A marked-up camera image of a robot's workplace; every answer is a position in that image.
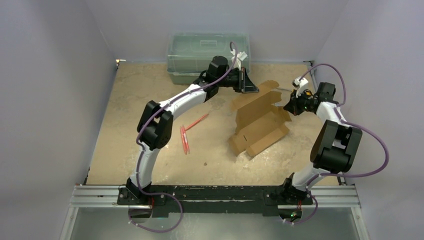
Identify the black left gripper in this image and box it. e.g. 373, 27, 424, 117
217, 67, 259, 93

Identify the brown cardboard box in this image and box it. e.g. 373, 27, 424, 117
228, 80, 291, 157

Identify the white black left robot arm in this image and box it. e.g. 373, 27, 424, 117
126, 51, 259, 205

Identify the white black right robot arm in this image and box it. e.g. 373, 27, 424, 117
280, 77, 363, 204

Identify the red pen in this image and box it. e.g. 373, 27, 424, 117
184, 113, 209, 131
182, 126, 191, 154
180, 126, 188, 155

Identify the green clear-lid plastic toolbox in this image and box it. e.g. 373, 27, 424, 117
166, 32, 251, 85

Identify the black yellow handled screwdriver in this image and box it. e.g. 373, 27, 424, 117
276, 87, 295, 92

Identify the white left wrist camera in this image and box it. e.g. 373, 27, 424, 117
230, 49, 248, 70

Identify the grey corner cable conduit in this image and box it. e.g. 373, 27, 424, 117
304, 60, 347, 186

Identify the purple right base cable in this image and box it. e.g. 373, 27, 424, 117
282, 193, 319, 226

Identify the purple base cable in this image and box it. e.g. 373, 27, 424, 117
127, 194, 184, 234
282, 193, 319, 226

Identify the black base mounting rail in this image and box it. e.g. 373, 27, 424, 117
117, 183, 313, 218

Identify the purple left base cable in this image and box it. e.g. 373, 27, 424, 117
127, 194, 184, 234

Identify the aluminium frame extrusion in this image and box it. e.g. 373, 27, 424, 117
69, 185, 360, 209

